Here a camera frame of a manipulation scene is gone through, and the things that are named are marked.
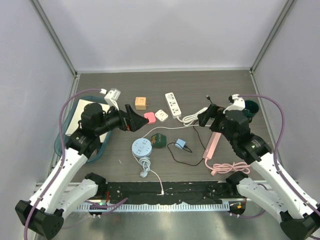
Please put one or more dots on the round blue power socket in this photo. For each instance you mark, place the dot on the round blue power socket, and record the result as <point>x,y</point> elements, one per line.
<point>141,149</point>

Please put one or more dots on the pink power strip with cable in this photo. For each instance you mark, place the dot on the pink power strip with cable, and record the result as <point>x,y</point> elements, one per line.
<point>221,168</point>

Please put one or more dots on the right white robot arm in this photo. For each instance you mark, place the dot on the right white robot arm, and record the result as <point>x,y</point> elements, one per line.
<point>297,213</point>

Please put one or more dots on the white power strip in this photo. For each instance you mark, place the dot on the white power strip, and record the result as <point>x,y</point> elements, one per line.
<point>172,103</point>

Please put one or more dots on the blue plug adapter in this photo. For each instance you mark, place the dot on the blue plug adapter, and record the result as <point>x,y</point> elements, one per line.
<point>180,144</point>

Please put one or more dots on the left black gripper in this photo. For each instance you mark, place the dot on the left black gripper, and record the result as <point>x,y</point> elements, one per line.
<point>134,120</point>

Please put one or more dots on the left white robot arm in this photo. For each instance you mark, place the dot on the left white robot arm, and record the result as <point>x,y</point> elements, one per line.
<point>45,212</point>

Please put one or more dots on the white square plug adapter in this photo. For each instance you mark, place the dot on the white square plug adapter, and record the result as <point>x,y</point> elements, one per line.
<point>161,115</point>

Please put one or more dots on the pink square plug adapter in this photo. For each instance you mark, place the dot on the pink square plug adapter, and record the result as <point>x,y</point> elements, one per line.
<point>151,117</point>

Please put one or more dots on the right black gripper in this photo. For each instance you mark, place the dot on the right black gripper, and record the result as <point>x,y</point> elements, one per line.
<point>211,112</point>

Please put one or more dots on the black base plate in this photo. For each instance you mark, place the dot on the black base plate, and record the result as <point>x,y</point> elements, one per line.
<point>168,192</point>

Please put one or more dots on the dark green cube socket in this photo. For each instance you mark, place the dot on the dark green cube socket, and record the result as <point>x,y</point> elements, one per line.
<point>158,141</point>

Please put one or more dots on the dark green mug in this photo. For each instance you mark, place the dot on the dark green mug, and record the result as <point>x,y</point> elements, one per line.
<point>251,108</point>

